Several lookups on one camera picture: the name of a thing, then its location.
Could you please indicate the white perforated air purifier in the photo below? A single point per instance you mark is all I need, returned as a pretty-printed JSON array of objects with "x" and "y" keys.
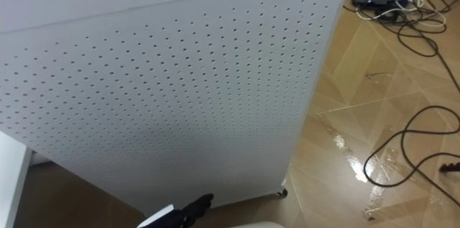
[{"x": 172, "y": 87}]

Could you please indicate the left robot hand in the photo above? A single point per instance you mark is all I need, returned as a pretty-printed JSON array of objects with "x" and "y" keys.
[{"x": 190, "y": 210}]

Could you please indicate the white furniture panel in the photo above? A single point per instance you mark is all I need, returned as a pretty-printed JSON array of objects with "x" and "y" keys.
[{"x": 12, "y": 174}]

